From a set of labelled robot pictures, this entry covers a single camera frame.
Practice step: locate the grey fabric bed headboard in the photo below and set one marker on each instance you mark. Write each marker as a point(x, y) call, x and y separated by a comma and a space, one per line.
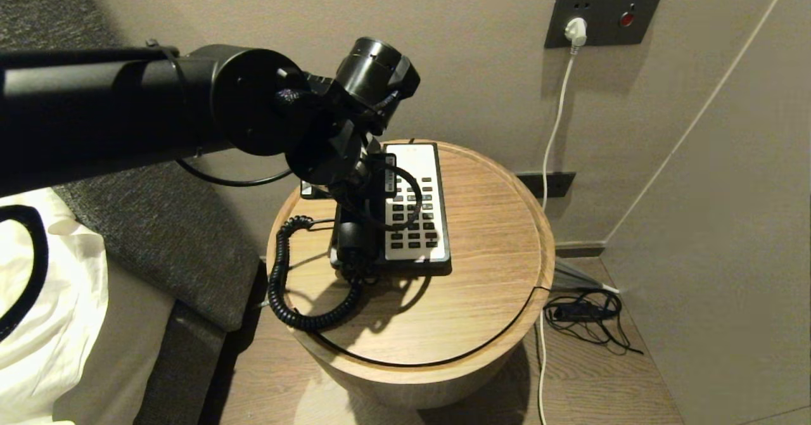
point(165, 247)

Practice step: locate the white pillow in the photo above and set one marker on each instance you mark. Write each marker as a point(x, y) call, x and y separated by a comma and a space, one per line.
point(57, 298)

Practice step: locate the black and white desk telephone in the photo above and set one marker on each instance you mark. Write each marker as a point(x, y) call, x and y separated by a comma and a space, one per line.
point(415, 159)

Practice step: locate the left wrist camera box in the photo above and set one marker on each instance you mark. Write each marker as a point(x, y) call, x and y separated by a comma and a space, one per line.
point(388, 175)

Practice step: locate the beige bed sheet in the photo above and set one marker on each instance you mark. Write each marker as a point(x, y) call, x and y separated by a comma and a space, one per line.
point(120, 349)

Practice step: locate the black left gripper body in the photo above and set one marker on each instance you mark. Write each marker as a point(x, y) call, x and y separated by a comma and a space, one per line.
point(355, 197)

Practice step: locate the white power plug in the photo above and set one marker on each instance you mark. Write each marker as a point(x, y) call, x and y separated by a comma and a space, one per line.
point(575, 31)

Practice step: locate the dark grey wall socket panel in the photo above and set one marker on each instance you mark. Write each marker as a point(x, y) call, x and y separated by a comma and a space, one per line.
point(602, 16)

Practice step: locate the transparent folded umbrella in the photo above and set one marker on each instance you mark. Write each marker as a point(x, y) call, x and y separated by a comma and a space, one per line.
point(573, 279)

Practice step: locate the round wooden side table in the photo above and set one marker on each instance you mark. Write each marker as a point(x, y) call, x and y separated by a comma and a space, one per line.
point(469, 254)

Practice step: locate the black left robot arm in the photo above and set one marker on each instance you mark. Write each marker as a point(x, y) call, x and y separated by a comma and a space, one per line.
point(95, 114)

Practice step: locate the dark low wall plate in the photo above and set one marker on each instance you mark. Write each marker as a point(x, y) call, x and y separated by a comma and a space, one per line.
point(561, 184)

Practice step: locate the wooden baseboard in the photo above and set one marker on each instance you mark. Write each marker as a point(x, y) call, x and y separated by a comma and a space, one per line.
point(580, 249)

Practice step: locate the dark grey bed frame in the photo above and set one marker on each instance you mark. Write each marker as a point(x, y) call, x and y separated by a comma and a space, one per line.
point(184, 368)

